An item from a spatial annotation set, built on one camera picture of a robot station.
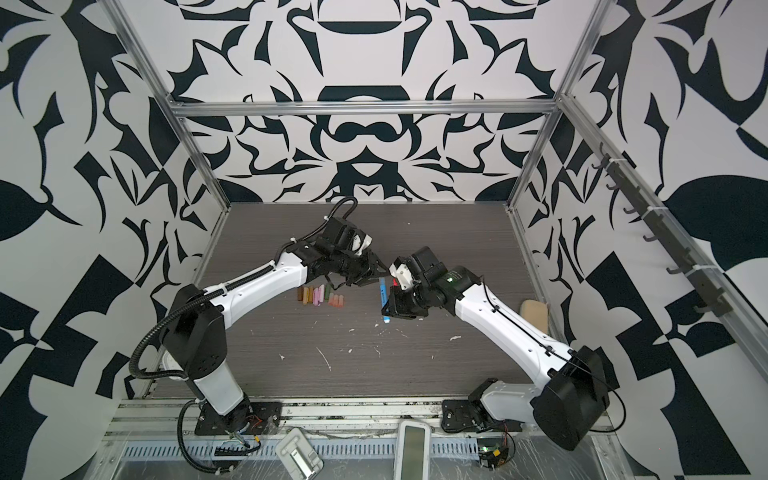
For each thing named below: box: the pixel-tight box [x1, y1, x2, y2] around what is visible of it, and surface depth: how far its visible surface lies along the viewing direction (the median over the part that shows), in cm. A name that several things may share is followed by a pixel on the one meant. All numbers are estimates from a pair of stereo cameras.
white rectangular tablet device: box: [393, 420, 431, 480], surface depth 67 cm
